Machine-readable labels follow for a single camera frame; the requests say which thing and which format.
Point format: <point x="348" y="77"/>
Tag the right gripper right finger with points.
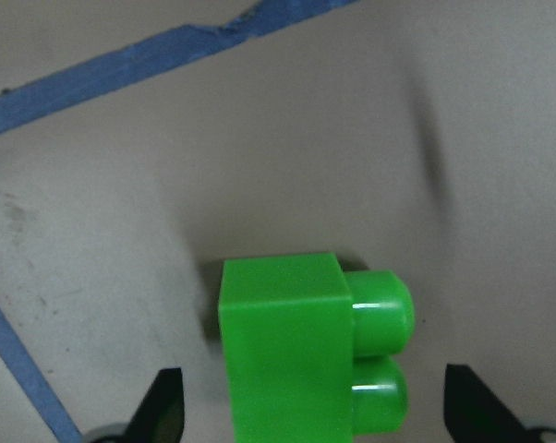
<point x="473" y="413"/>

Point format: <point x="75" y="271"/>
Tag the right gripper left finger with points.
<point x="161" y="414"/>

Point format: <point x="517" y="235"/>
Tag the green two-stud block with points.
<point x="309" y="348"/>

